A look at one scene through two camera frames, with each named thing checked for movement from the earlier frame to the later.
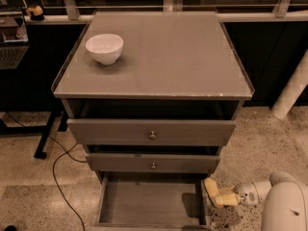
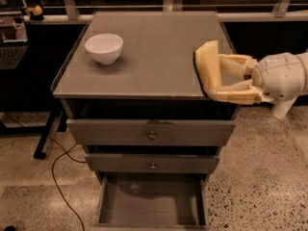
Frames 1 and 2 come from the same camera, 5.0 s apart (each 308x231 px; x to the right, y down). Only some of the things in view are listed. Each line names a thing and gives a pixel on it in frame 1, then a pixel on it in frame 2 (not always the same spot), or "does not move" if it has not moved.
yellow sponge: x=218 y=198 → x=208 y=64
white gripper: x=246 y=193 → x=278 y=76
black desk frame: x=42 y=103 does not move
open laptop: x=13 y=39 does not move
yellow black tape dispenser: x=35 y=13 does not move
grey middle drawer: x=154 y=163 does not move
